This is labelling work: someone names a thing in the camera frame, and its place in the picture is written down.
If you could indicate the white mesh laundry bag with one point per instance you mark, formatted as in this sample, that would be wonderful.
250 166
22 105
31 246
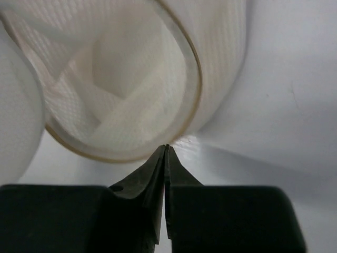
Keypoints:
120 78

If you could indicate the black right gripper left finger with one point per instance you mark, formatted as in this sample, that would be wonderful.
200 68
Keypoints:
125 217

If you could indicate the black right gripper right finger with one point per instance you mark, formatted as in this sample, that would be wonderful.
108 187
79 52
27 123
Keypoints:
203 218

